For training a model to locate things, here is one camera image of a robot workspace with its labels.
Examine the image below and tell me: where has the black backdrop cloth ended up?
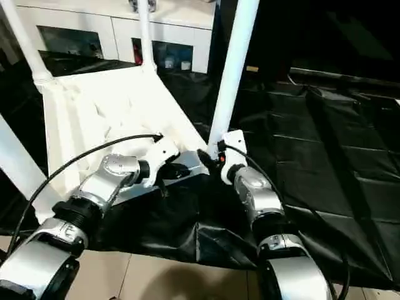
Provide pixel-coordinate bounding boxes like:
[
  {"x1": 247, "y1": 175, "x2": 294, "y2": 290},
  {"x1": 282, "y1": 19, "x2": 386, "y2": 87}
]
[{"x1": 215, "y1": 0, "x2": 400, "y2": 70}]

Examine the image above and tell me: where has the white sideboard cabinet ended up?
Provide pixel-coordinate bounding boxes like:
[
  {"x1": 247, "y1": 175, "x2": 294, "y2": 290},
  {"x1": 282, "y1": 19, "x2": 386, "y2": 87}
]
[{"x1": 15, "y1": 0, "x2": 217, "y2": 75}]

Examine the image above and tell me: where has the black plastic mat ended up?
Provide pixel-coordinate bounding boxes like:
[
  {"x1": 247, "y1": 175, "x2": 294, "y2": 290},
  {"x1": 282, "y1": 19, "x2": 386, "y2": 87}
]
[{"x1": 0, "y1": 49, "x2": 400, "y2": 291}]

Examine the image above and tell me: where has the dark metal bar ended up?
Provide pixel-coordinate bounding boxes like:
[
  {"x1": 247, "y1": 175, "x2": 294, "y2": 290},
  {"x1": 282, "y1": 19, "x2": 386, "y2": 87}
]
[{"x1": 289, "y1": 66, "x2": 400, "y2": 86}]

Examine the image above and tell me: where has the white plastic table top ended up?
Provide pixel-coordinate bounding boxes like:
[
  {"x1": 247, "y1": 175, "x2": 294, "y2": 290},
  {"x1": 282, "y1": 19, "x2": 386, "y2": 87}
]
[{"x1": 32, "y1": 64, "x2": 217, "y2": 226}]

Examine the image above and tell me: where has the white plastic table leg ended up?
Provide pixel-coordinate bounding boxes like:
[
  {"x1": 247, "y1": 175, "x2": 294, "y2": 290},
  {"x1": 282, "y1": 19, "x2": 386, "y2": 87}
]
[
  {"x1": 0, "y1": 114, "x2": 56, "y2": 225},
  {"x1": 206, "y1": 0, "x2": 260, "y2": 158},
  {"x1": 137, "y1": 0, "x2": 159, "y2": 75},
  {"x1": 0, "y1": 0, "x2": 54, "y2": 94}
]

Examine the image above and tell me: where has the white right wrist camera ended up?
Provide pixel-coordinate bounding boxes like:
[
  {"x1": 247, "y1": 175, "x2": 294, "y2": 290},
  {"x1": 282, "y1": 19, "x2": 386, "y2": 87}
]
[{"x1": 215, "y1": 129, "x2": 248, "y2": 184}]

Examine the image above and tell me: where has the clear bag of dark parts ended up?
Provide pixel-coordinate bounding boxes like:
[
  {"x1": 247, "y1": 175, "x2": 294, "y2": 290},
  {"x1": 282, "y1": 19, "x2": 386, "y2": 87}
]
[{"x1": 128, "y1": 0, "x2": 157, "y2": 13}]

